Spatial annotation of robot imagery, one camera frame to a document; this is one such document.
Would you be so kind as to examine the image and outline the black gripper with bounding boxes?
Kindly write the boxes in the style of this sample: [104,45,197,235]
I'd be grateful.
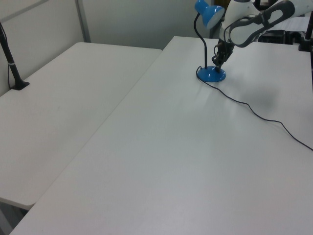
[211,39,235,73]

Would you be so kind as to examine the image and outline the blue gooseneck desk lamp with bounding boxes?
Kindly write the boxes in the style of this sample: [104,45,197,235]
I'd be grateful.
[194,0,227,83]

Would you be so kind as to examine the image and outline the black background equipment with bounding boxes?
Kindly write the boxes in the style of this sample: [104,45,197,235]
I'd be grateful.
[258,28,303,45]

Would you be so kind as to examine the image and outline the black clamp pole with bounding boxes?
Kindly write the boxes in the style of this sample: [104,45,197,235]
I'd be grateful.
[297,12,313,52]

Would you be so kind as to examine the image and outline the black pole with white tie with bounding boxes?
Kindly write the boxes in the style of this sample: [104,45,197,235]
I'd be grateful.
[0,22,30,92]

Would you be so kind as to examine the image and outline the black lamp power cable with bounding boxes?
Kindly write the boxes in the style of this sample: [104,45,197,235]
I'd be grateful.
[195,66,313,150]

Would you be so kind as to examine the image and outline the grey metal partition post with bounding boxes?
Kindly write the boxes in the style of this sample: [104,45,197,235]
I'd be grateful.
[74,0,91,44]

